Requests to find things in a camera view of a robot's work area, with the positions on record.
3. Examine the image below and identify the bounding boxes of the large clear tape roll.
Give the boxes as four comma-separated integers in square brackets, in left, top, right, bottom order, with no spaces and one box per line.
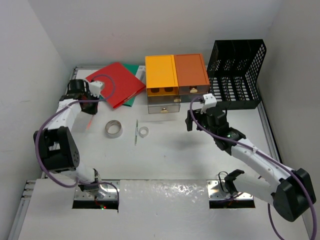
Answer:
[105,120,123,139]

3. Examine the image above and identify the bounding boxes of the green highlighter pen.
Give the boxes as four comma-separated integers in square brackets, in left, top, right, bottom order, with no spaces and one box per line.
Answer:
[134,119,139,146]

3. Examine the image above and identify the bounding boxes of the orange highlighter pen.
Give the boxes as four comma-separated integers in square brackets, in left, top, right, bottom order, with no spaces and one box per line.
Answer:
[86,115,94,130]

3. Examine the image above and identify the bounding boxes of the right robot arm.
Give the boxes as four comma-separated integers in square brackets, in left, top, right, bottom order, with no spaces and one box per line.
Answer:
[185,107,316,222]

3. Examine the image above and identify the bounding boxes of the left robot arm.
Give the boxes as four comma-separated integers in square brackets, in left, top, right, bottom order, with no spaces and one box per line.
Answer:
[33,79,105,198]

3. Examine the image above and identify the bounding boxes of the red folder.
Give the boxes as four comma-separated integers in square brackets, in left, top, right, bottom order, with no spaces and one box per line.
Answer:
[85,61,147,109]

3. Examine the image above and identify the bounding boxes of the orange drawer box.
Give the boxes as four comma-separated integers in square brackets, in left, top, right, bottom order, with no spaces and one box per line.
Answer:
[174,53,210,95]

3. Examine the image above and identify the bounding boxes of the black mesh file rack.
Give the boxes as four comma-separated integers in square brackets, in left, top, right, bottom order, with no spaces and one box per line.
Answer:
[206,39,267,110]

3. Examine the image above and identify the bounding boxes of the green folder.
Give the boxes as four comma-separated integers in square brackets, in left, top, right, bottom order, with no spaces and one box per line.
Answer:
[93,62,142,108]

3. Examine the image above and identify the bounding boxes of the yellow drawer box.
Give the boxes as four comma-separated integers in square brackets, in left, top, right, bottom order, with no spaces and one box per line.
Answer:
[145,54,179,97]

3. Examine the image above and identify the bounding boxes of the small clear tape roll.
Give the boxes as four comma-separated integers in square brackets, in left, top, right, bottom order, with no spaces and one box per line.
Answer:
[138,126,149,138]

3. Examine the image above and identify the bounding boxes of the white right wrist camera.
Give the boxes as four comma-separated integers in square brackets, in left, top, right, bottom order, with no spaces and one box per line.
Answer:
[200,93,217,114]

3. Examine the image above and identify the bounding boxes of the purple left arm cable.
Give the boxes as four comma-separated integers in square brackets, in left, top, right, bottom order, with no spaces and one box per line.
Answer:
[34,74,120,201]

